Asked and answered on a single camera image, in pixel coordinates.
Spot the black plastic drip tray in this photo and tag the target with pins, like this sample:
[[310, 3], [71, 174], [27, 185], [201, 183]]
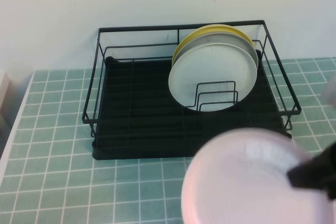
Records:
[[136, 98]]

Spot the pink plate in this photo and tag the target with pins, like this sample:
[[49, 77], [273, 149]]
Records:
[[236, 182]]

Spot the green checked tablecloth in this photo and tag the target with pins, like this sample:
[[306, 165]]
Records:
[[78, 182]]

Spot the grey plate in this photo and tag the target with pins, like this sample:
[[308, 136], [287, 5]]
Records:
[[223, 39]]

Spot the yellow plate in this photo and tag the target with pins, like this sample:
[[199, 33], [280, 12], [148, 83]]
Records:
[[193, 36]]

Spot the white plate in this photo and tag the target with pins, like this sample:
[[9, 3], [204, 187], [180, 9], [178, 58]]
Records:
[[210, 69]]

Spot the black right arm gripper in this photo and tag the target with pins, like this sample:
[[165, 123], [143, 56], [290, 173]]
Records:
[[326, 171]]

